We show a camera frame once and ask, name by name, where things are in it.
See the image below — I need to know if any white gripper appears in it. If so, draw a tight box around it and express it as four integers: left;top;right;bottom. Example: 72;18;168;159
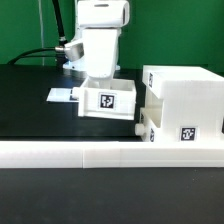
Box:
63;0;130;80

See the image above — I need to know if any white drawer box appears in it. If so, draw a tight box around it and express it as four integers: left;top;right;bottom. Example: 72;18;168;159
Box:
135;108;163;142
71;78;137;120

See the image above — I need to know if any white front drawer box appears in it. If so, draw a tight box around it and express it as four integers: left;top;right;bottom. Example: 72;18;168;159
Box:
135;108;163;142

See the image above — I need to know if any white drawer cabinet frame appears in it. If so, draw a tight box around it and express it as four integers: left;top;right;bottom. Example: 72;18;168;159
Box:
142;65;224;143

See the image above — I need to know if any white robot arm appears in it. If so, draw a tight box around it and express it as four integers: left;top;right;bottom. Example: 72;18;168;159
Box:
64;0;130;80

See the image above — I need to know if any fiducial marker sheet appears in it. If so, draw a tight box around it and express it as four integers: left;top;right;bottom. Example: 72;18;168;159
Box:
47;88;78;102

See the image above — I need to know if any white L-shaped border fence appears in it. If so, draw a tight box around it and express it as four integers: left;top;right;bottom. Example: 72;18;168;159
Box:
0;141;224;168

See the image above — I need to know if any black cable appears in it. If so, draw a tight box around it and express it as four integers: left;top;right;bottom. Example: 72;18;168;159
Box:
7;0;70;66

